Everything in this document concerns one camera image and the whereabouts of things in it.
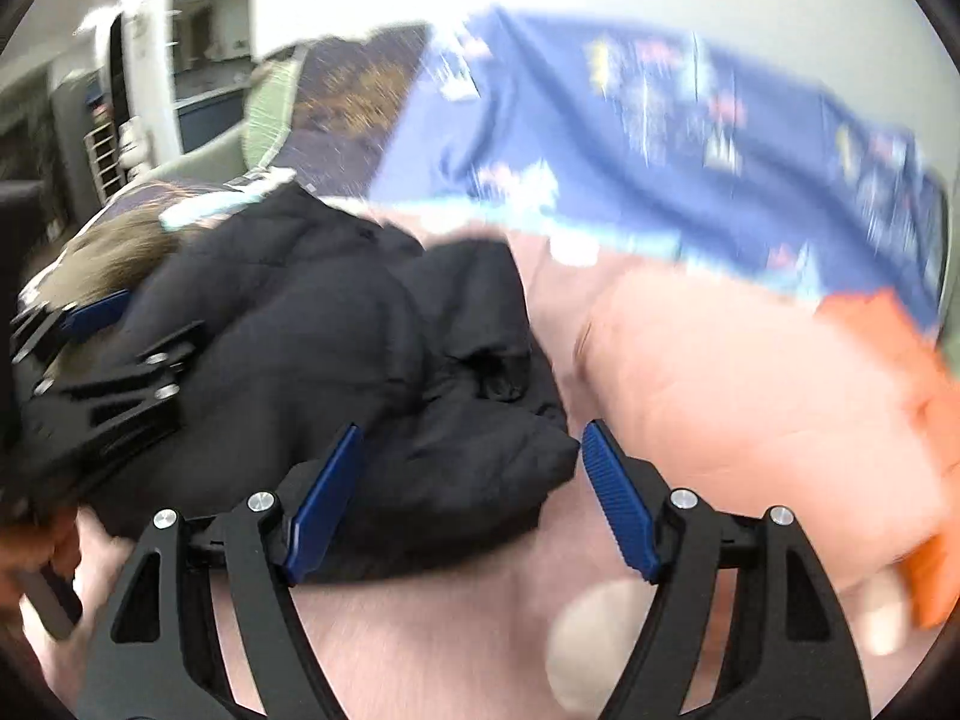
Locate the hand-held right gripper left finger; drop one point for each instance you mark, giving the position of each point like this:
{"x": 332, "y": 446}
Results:
{"x": 326, "y": 502}

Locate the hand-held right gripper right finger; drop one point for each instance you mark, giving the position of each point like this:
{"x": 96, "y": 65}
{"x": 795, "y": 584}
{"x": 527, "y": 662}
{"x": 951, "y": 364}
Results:
{"x": 619, "y": 499}

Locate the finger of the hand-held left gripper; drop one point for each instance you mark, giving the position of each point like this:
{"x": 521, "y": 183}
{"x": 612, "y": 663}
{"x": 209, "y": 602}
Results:
{"x": 94, "y": 313}
{"x": 127, "y": 375}

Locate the black puffer jacket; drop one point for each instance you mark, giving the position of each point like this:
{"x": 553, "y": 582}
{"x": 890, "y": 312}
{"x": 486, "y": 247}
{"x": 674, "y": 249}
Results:
{"x": 337, "y": 330}

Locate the person's left hand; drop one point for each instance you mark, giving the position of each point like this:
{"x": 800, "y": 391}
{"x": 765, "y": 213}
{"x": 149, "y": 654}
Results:
{"x": 45, "y": 540}

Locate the brown fleece garment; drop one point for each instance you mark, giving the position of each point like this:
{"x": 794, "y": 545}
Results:
{"x": 112, "y": 255}

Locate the white shelf rack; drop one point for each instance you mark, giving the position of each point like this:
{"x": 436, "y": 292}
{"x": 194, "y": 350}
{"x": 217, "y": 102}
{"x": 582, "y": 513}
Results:
{"x": 101, "y": 165}

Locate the pink dotted bedsheet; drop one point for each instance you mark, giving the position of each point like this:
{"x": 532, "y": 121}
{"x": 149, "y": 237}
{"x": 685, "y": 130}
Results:
{"x": 450, "y": 637}

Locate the dark blue base cabinet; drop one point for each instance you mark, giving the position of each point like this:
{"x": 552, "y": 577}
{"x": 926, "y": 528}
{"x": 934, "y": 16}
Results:
{"x": 210, "y": 116}

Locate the orange puffer jacket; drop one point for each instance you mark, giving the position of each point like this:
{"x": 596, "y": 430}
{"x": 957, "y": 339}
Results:
{"x": 930, "y": 405}

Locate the dark patterned pillow green edge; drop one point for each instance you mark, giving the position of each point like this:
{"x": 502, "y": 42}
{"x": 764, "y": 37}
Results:
{"x": 352, "y": 105}

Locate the blue tree-print sheet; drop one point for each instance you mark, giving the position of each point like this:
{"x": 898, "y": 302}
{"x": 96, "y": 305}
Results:
{"x": 637, "y": 165}

